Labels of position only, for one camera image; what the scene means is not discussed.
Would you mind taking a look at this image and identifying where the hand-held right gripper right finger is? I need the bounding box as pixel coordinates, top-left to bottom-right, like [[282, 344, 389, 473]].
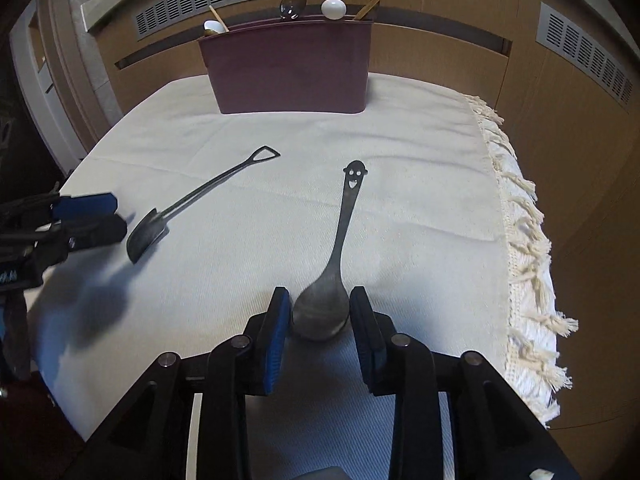
[[349, 286, 581, 480]]

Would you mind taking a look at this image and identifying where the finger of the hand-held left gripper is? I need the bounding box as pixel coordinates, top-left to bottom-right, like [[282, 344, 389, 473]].
[[37, 214, 129, 265], [51, 192, 119, 222]]

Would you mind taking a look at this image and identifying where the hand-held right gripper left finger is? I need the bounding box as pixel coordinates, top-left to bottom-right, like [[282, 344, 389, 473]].
[[65, 286, 292, 480]]

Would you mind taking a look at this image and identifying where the metal smiley-handle spoon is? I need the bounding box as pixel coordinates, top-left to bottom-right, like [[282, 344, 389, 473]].
[[292, 160, 369, 342]]

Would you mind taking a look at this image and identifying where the black shovel-shaped spoon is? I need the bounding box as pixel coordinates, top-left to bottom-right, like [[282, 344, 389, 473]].
[[126, 145, 281, 265]]

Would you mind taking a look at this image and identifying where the maroon plastic utensil holder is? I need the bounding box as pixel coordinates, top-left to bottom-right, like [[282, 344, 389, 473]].
[[197, 16, 374, 115]]

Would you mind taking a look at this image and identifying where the white fringed cloth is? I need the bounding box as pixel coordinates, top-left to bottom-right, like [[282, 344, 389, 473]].
[[30, 72, 580, 480]]

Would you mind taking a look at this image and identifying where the short grey vent grille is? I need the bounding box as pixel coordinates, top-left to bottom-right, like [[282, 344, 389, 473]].
[[536, 2, 635, 107]]

